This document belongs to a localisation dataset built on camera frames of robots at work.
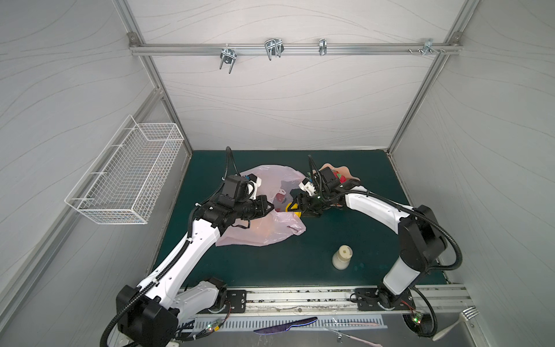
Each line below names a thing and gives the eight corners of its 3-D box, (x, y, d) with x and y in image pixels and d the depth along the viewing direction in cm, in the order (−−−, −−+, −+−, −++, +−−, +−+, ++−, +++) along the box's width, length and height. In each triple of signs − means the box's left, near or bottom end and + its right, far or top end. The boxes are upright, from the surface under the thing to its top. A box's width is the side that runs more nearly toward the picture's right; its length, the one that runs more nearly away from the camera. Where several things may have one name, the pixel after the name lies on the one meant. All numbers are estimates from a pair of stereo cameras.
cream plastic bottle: (333, 269, 82) (338, 260, 74) (331, 254, 86) (336, 244, 77) (347, 269, 82) (354, 260, 74) (344, 255, 86) (351, 244, 77)
